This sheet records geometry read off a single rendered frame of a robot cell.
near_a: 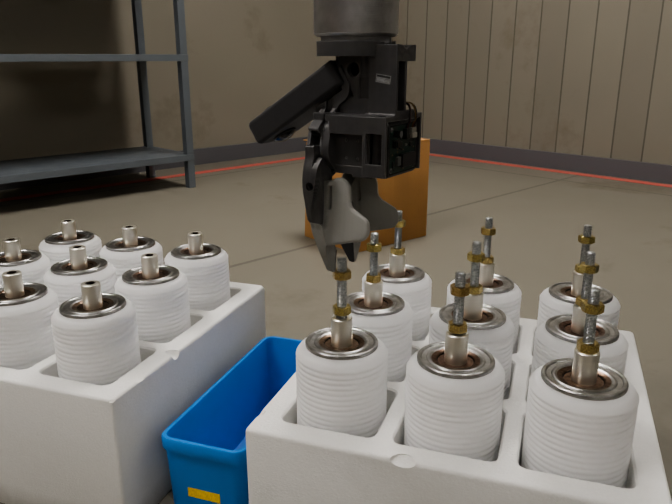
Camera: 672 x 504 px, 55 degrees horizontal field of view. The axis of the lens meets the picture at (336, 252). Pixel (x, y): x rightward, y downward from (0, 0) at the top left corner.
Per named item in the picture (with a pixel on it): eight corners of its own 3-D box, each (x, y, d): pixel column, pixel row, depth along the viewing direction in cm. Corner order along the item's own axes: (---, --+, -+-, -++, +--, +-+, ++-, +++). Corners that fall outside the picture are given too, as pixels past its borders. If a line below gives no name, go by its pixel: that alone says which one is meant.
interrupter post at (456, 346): (442, 368, 62) (444, 336, 61) (443, 357, 64) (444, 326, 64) (467, 370, 62) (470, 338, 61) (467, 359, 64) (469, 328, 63)
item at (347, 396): (281, 486, 73) (277, 340, 68) (347, 455, 78) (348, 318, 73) (333, 534, 66) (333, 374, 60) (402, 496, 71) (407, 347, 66)
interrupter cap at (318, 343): (291, 343, 67) (291, 337, 67) (347, 325, 72) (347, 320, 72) (335, 370, 62) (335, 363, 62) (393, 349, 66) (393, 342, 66)
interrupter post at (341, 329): (325, 345, 67) (325, 316, 66) (343, 339, 68) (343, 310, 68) (339, 353, 65) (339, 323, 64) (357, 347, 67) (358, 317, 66)
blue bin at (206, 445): (268, 402, 104) (266, 334, 101) (332, 414, 101) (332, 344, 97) (163, 524, 77) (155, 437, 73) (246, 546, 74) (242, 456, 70)
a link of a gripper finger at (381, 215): (391, 269, 63) (387, 179, 60) (340, 259, 66) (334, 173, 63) (406, 257, 66) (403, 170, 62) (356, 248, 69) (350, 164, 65)
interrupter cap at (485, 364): (414, 378, 60) (414, 371, 60) (419, 344, 67) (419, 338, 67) (496, 385, 59) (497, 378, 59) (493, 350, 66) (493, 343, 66)
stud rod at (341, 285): (336, 326, 67) (335, 256, 64) (345, 325, 67) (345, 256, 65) (338, 329, 66) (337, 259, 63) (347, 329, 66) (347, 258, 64)
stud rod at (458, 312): (463, 345, 63) (467, 271, 61) (459, 348, 62) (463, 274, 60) (453, 342, 63) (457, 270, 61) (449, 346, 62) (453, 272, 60)
